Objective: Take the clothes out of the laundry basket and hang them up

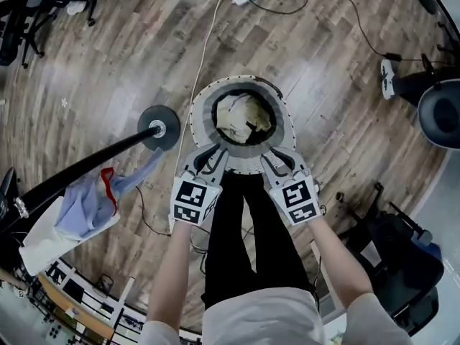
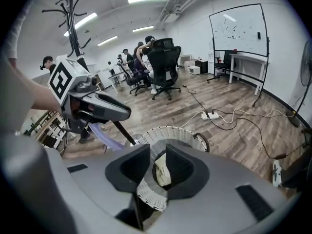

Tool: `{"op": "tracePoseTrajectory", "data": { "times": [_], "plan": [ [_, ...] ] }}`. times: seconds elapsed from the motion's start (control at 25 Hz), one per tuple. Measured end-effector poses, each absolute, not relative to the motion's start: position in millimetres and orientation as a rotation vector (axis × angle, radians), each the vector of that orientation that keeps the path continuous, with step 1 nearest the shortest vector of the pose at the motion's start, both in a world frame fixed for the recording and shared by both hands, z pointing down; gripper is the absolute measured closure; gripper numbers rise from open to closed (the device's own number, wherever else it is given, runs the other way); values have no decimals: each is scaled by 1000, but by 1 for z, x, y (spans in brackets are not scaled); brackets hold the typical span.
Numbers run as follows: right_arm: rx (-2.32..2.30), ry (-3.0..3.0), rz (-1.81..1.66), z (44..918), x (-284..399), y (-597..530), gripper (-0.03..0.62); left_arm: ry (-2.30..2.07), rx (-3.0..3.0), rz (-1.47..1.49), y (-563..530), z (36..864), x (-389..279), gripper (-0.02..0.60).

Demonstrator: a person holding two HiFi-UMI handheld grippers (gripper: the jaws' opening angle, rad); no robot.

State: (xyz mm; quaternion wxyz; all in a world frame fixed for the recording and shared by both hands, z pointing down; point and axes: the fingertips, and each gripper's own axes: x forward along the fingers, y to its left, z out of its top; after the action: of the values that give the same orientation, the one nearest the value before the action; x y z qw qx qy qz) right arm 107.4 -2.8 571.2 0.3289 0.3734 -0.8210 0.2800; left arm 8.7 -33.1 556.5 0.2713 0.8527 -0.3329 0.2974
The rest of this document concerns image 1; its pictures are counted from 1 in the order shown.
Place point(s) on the person's black trousers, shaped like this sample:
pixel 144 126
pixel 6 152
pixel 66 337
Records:
pixel 230 246

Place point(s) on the wooden table white frame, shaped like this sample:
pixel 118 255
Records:
pixel 72 311

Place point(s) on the person's left forearm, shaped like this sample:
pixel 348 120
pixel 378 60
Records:
pixel 169 271

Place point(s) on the person's white shirt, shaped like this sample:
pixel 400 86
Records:
pixel 262 318

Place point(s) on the black coat rack stand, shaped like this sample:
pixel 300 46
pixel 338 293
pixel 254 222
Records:
pixel 90 160

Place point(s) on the white woven laundry basket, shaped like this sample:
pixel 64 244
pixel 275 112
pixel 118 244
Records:
pixel 284 135

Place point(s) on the black shell backpack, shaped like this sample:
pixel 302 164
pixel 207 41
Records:
pixel 442 113

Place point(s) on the yellow clothes garment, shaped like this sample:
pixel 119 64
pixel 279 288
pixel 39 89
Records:
pixel 260 117

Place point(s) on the person's right forearm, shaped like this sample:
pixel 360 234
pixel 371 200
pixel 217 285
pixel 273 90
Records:
pixel 338 264

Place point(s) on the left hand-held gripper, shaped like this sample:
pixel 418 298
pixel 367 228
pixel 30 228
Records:
pixel 190 196

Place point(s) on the pale yellow garment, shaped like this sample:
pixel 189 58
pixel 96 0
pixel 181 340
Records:
pixel 230 117

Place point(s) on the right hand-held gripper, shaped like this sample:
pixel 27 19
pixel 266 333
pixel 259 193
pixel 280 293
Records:
pixel 296 196

